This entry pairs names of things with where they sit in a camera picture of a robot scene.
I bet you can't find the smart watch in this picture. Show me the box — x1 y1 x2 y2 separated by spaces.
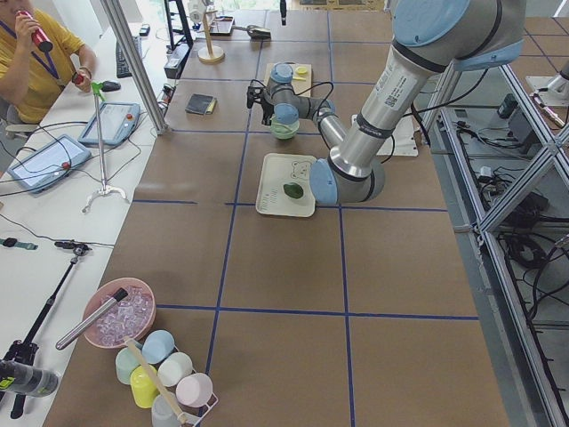
0 238 38 251

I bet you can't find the computer mouse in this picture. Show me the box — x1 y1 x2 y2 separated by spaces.
100 80 121 93

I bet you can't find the blue cup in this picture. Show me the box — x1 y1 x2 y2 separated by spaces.
141 329 175 365

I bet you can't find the grey cup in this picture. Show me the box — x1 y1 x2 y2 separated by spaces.
151 394 180 427

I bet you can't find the left teach pendant tablet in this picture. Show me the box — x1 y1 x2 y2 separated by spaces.
8 134 92 193

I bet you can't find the green bowl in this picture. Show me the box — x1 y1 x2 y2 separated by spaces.
269 116 300 140

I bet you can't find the wooden mug tree stand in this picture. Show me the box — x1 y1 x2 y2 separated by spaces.
188 1 225 65

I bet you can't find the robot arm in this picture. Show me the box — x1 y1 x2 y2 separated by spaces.
247 1 526 205

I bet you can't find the grey folded cloth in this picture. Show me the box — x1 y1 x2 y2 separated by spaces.
185 93 217 116

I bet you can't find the cream bear tray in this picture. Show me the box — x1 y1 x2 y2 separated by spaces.
256 153 316 218

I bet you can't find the red bottle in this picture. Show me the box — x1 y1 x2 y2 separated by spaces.
16 10 53 53

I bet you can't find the black box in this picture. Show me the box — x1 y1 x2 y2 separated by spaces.
164 44 190 79

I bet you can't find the yellow cup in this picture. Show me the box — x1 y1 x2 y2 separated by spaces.
130 366 159 409

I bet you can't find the person in yellow shirt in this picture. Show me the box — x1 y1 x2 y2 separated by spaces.
1 1 98 125

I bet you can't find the wooden cutting board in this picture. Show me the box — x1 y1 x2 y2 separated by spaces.
286 62 313 97

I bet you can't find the white wire cup rack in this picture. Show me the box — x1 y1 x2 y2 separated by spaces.
168 342 220 422

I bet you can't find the pink bowl with ice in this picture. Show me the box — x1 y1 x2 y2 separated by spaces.
84 278 156 349

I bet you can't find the black selfie stick tripod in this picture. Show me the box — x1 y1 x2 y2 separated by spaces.
1 240 92 419

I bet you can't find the green cup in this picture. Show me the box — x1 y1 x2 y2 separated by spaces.
115 347 140 385

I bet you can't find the teach pendant tablet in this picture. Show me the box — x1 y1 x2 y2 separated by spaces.
77 101 141 147
8 134 92 193

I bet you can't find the white cup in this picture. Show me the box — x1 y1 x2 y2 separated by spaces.
157 351 193 387

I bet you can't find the grabber reach tool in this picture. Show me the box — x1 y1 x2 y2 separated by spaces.
82 81 129 214

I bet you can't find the pink cup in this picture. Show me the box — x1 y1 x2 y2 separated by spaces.
175 373 213 407

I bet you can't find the right teach pendant tablet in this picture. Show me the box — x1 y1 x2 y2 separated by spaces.
77 101 141 147

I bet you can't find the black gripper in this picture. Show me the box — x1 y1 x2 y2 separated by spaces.
246 83 275 125

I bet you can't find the metal scoop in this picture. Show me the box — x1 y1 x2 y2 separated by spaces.
232 25 271 40

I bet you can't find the metal muddler tool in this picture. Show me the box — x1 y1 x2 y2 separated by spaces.
55 287 128 350

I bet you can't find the aluminium frame post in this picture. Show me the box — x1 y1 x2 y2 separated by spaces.
100 0 168 135

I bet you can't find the wooden stick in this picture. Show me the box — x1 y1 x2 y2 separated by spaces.
124 337 188 425

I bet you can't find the green avocado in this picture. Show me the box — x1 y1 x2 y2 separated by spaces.
283 182 304 199

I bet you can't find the black glass rack tray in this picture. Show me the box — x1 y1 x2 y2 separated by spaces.
209 16 235 36

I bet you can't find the black keyboard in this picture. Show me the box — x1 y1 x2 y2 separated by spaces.
115 35 144 78

